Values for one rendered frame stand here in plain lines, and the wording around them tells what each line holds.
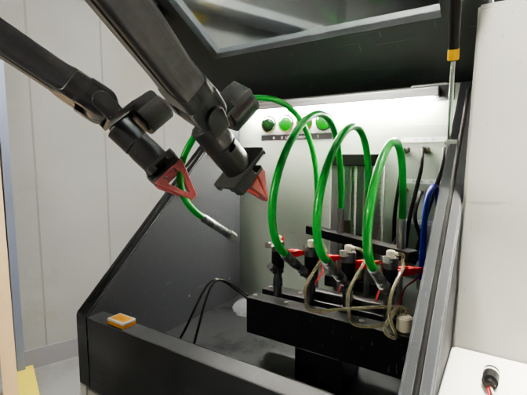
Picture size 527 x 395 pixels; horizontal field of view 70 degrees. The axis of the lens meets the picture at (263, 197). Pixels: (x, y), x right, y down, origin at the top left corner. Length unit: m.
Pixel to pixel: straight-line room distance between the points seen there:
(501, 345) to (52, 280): 2.44
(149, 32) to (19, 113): 2.16
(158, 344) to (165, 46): 0.50
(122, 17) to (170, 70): 0.10
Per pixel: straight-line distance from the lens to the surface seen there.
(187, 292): 1.08
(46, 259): 2.67
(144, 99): 0.81
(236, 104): 0.66
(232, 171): 0.68
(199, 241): 1.08
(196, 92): 0.56
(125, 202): 2.71
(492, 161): 0.72
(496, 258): 0.70
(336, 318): 0.75
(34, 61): 0.80
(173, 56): 0.52
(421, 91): 0.97
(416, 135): 0.98
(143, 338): 0.77
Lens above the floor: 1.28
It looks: 6 degrees down
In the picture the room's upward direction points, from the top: straight up
